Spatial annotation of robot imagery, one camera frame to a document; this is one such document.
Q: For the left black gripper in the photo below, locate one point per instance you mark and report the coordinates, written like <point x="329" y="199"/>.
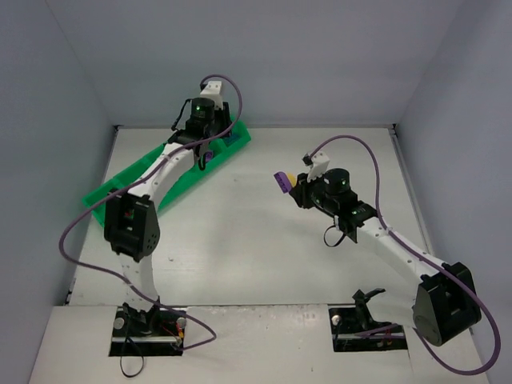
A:
<point x="223" y="121"/>

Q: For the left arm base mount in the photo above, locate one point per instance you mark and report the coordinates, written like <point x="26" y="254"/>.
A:
<point x="137" y="337"/>

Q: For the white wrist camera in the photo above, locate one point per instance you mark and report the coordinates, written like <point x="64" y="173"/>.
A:
<point x="317" y="163"/>
<point x="213" y="90"/>

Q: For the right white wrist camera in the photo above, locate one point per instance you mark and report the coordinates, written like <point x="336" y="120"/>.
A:
<point x="317" y="163"/>

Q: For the green divided sorting tray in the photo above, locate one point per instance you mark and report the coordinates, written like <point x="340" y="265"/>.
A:
<point x="130" y="174"/>

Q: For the purple rounded lego brick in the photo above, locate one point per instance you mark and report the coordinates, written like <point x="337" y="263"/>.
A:
<point x="283" y="182"/>

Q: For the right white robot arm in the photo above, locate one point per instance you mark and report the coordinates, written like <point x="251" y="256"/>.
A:
<point x="440" y="307"/>

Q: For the yellow rounded lego brick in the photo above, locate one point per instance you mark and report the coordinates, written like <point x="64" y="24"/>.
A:
<point x="292" y="179"/>

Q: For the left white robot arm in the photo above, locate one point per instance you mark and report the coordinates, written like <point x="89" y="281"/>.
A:
<point x="131" y="222"/>

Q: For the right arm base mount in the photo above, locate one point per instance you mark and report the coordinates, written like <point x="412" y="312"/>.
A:
<point x="354" y="330"/>

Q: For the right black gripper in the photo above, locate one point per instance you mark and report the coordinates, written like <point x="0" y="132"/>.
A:
<point x="301" y="189"/>

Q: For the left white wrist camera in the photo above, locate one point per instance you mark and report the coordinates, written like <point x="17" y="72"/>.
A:
<point x="213" y="90"/>

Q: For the teal lego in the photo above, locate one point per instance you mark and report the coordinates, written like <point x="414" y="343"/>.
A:
<point x="231" y="139"/>

